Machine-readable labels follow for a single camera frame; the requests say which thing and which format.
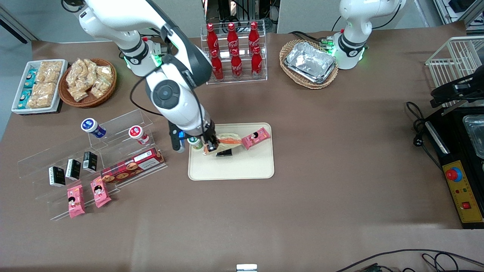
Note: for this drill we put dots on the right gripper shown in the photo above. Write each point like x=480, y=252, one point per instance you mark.
x=210, y=136

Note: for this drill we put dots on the triangle sandwich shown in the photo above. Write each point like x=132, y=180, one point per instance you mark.
x=228, y=141

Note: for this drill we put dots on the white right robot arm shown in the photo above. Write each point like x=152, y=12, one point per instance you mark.
x=177, y=109

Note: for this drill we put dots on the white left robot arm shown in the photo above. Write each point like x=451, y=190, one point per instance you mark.
x=355, y=22

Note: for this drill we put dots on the beige plastic tray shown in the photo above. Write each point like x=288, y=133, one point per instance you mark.
x=234, y=166

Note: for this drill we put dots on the silver foil tray stack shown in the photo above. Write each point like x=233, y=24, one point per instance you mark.
x=310, y=62

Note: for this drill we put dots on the white rectangular snack tray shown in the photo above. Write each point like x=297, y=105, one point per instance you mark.
x=62, y=87

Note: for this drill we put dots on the green yogurt cup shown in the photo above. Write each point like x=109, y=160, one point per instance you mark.
x=195, y=144

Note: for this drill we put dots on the flat black snack packet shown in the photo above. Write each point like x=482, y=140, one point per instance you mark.
x=225, y=153

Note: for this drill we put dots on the pink snack packet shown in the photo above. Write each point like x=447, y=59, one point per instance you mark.
x=75, y=201
x=256, y=138
x=100, y=192

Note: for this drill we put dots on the red cola bottle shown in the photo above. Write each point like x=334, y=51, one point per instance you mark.
x=217, y=68
x=253, y=34
x=236, y=66
x=256, y=63
x=232, y=37
x=211, y=37

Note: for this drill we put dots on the red yogurt cup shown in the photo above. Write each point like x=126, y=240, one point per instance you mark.
x=138, y=134

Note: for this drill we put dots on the red tartan shortbread box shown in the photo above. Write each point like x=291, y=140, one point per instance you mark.
x=132, y=166

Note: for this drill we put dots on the clear acrylic tiered stand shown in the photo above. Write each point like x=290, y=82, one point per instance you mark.
x=117, y=151

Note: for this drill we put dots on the clear acrylic bottle rack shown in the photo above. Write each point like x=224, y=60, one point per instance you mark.
x=264, y=56

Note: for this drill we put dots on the tan wicker foil basket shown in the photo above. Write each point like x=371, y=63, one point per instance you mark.
x=287, y=71

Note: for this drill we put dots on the brown wicker snack basket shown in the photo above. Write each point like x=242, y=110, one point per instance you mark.
x=109, y=94

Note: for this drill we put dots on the blue yogurt cup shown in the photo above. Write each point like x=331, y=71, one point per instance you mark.
x=92, y=127

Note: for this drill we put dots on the clear bag of crackers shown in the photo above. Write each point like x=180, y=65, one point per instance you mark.
x=106, y=72
x=101, y=89
x=75, y=71
x=77, y=93
x=92, y=67

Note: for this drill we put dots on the small black carton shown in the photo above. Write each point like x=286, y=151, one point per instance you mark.
x=57, y=176
x=73, y=169
x=90, y=161

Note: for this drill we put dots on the black background equipment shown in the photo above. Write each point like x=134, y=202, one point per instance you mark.
x=242, y=11

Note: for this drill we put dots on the small white block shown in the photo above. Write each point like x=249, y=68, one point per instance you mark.
x=246, y=268

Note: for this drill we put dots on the tan cracker pack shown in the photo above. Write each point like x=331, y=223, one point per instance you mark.
x=51, y=71
x=42, y=95

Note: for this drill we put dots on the teal snack packet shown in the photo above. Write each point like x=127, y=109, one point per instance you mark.
x=30, y=78
x=24, y=99

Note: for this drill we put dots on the black sealing machine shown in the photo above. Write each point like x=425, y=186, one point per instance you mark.
x=450, y=143

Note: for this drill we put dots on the red emergency stop button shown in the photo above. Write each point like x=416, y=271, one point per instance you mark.
x=453, y=174

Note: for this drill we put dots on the yellow control panel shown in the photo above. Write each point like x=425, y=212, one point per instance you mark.
x=467, y=192

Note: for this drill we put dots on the clear plastic container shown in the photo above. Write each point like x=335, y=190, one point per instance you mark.
x=475, y=136

